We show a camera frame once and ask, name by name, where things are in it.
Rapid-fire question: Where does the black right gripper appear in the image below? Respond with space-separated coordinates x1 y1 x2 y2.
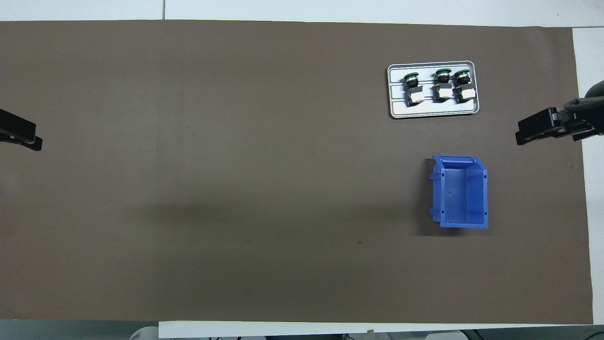
515 94 604 146

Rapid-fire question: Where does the green push button switch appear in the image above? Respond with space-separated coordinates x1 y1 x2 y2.
452 69 476 103
403 72 424 107
433 68 453 103

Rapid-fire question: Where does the blue plastic bin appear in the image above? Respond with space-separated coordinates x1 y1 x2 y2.
428 155 489 230

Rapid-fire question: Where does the silver metal tray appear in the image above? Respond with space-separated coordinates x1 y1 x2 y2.
387 60 480 119

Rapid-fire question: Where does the brown table mat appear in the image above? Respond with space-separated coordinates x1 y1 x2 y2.
0 20 594 325

